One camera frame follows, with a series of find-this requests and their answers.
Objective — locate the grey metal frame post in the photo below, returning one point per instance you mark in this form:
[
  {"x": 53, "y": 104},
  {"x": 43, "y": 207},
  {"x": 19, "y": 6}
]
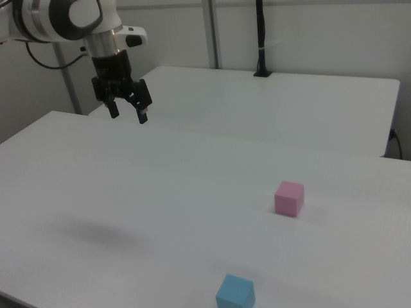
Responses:
[
  {"x": 214, "y": 32},
  {"x": 69, "y": 83}
]

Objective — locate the white side table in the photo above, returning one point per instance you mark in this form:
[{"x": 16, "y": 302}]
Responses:
[{"x": 273, "y": 109}]

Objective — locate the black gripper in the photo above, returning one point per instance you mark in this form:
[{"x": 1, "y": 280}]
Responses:
[{"x": 112, "y": 70}]

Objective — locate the pink cube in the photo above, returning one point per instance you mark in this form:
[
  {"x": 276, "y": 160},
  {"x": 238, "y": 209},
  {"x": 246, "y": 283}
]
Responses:
[{"x": 287, "y": 199}]

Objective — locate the blue cube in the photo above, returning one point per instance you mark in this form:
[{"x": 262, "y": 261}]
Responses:
[{"x": 232, "y": 292}]

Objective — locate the black camera stand pole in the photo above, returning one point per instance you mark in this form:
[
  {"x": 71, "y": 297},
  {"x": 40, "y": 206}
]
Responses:
[{"x": 262, "y": 32}]

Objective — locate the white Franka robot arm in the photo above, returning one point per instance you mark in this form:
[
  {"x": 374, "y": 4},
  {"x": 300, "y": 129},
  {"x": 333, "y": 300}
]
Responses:
[{"x": 32, "y": 19}]

